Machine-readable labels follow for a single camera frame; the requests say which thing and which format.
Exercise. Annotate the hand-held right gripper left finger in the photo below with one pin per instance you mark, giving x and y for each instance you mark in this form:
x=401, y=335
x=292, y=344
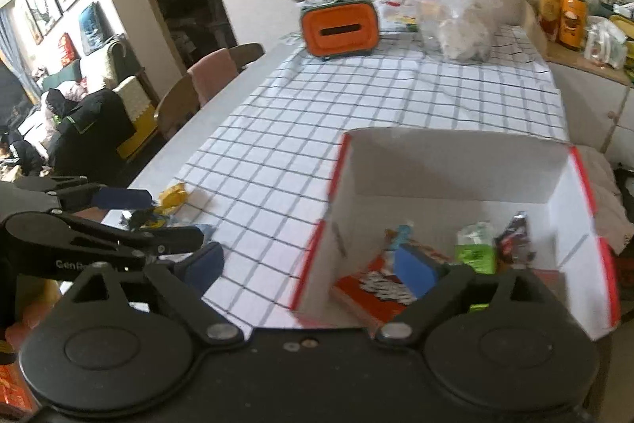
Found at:
x=203, y=267

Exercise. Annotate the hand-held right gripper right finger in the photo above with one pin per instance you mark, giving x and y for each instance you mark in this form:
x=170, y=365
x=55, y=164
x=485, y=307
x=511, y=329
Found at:
x=416, y=269

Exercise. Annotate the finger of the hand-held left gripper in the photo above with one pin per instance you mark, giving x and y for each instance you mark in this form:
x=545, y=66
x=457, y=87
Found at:
x=178, y=238
x=124, y=198

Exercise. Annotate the black snack packet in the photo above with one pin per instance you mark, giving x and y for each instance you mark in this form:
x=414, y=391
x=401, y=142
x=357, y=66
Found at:
x=138, y=220

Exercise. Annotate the light blue snack packet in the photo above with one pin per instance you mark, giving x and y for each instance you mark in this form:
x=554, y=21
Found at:
x=401, y=234

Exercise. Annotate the golden yellow snack packet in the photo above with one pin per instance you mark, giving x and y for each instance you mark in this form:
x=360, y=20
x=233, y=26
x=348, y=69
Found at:
x=174, y=197

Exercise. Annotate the large red snack packet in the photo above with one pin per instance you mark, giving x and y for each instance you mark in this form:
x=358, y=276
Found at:
x=366, y=289

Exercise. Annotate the green snack packet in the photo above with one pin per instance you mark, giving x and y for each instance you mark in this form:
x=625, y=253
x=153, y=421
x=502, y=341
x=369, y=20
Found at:
x=476, y=249

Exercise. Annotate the red cardboard box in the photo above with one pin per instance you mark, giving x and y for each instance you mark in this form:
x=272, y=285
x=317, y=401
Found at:
x=446, y=170

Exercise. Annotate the dark red snack packet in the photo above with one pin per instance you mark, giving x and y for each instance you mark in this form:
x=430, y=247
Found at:
x=515, y=239

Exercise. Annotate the black jacket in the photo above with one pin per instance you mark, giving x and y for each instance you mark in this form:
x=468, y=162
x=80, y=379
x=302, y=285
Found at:
x=89, y=135

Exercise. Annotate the green armchair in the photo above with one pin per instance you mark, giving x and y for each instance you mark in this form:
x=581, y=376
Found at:
x=131, y=96

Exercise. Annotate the wooden chair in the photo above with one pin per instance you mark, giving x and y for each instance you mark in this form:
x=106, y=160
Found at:
x=176, y=106

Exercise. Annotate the checkered white tablecloth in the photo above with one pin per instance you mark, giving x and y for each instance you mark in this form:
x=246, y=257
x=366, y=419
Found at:
x=277, y=130

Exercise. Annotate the pink towel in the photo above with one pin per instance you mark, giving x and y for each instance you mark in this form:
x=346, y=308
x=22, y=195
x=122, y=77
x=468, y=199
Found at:
x=213, y=76

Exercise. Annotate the blue cushion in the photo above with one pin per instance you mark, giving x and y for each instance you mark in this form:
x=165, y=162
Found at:
x=95, y=29

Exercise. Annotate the white drawer cabinet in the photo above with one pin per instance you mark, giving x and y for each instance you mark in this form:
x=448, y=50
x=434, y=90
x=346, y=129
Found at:
x=589, y=101

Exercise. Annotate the orange tissue box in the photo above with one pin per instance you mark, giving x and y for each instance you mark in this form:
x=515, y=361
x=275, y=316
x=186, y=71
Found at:
x=339, y=29

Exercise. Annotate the green white packet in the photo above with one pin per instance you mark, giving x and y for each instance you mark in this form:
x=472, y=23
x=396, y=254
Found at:
x=398, y=16

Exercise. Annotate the amber liquid bottle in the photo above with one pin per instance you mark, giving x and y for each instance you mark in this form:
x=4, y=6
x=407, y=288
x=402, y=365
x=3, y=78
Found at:
x=549, y=9

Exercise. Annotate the orange thermos bottle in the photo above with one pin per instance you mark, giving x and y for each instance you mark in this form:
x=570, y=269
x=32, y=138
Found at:
x=572, y=19

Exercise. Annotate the yellow tissue box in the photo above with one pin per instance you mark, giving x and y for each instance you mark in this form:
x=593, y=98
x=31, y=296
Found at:
x=625, y=25

